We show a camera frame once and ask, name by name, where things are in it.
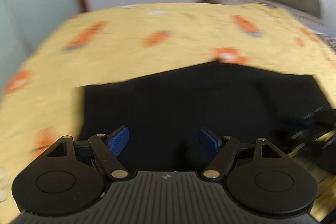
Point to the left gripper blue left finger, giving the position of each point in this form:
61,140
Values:
106,149

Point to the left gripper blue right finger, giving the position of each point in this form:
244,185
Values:
222,151

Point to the black pants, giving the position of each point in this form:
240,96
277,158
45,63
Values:
165,112

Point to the yellow carrot print bedsheet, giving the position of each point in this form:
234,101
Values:
41,103

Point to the patterned pillow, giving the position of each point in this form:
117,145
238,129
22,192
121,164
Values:
315,23

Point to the frosted glass wardrobe door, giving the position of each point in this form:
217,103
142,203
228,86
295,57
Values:
24,25

